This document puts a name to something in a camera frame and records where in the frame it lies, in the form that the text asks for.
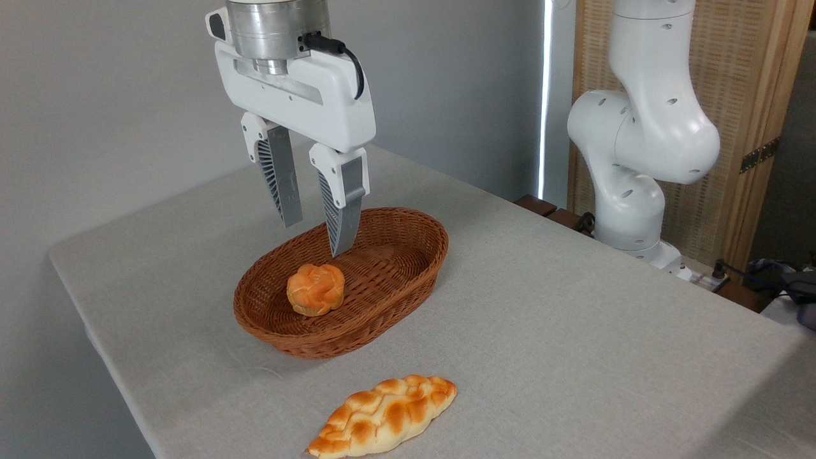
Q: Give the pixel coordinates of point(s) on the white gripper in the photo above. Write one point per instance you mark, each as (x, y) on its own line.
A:
(306, 95)

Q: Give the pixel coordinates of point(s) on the long braided bread loaf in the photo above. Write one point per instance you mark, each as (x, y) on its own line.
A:
(382, 414)

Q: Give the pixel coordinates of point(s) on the round orange bread roll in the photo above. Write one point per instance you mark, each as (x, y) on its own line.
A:
(315, 290)

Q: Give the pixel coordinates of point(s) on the brown oval wicker basket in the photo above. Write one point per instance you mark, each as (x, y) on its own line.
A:
(389, 280)

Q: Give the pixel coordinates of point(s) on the dark brown wooden block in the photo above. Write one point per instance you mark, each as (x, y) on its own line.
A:
(564, 218)
(535, 204)

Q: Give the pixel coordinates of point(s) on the grey tablecloth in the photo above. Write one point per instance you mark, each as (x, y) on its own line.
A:
(574, 350)

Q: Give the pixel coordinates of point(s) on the white power strip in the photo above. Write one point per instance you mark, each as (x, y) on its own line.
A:
(709, 280)

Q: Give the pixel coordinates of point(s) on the wooden folding screen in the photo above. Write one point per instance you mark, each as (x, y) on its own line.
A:
(746, 76)

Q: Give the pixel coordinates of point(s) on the metal screen hinge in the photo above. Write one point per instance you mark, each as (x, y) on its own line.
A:
(758, 155)

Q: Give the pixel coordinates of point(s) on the dark grey bag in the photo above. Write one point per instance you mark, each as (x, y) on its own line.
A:
(804, 290)

